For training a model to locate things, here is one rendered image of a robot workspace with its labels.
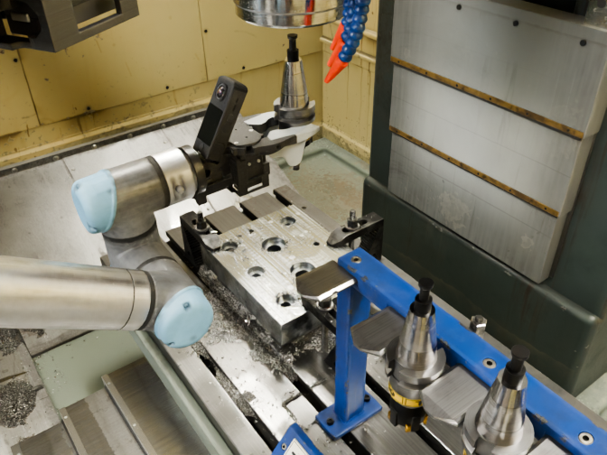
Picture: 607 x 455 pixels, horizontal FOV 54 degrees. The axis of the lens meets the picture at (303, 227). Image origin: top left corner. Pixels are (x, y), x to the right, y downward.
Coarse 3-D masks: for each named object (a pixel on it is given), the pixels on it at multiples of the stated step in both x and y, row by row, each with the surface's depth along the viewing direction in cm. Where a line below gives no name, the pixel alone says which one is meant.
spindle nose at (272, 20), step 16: (240, 0) 76; (256, 0) 74; (272, 0) 73; (288, 0) 73; (304, 0) 73; (320, 0) 74; (336, 0) 75; (240, 16) 78; (256, 16) 76; (272, 16) 74; (288, 16) 74; (304, 16) 74; (320, 16) 75; (336, 16) 77
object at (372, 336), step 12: (384, 312) 70; (396, 312) 70; (360, 324) 68; (372, 324) 68; (384, 324) 68; (396, 324) 68; (360, 336) 67; (372, 336) 67; (384, 336) 66; (396, 336) 66; (360, 348) 65; (372, 348) 65; (384, 348) 65
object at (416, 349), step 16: (432, 304) 60; (416, 320) 58; (432, 320) 59; (400, 336) 62; (416, 336) 59; (432, 336) 60; (400, 352) 62; (416, 352) 60; (432, 352) 61; (416, 368) 61
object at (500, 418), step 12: (492, 384) 53; (504, 384) 51; (492, 396) 53; (504, 396) 52; (516, 396) 51; (480, 408) 55; (492, 408) 53; (504, 408) 52; (516, 408) 52; (480, 420) 55; (492, 420) 53; (504, 420) 53; (516, 420) 52; (480, 432) 55; (492, 432) 54; (504, 432) 53; (516, 432) 53; (504, 444) 54
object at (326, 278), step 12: (324, 264) 77; (336, 264) 77; (300, 276) 75; (312, 276) 75; (324, 276) 75; (336, 276) 75; (348, 276) 75; (300, 288) 73; (312, 288) 73; (324, 288) 73; (336, 288) 73
